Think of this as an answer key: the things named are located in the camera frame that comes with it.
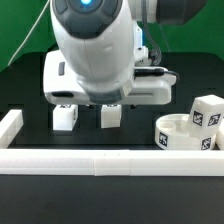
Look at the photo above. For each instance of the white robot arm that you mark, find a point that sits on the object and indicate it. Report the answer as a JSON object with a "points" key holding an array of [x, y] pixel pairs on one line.
{"points": [[100, 57]]}

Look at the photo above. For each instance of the white U-shaped fence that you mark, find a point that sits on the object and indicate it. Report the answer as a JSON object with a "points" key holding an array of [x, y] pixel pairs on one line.
{"points": [[101, 162]]}

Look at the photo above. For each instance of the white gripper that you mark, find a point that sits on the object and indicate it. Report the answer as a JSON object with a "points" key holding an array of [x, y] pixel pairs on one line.
{"points": [[61, 85]]}

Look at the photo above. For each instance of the white round stool seat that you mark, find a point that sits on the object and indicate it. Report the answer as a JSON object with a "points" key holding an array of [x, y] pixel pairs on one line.
{"points": [[170, 134]]}

